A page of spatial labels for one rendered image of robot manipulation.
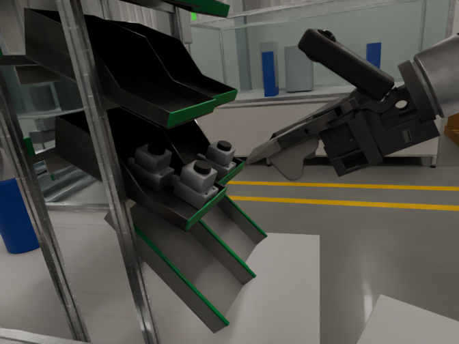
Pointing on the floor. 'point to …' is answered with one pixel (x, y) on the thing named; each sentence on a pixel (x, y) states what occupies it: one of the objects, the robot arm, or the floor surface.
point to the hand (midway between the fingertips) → (261, 145)
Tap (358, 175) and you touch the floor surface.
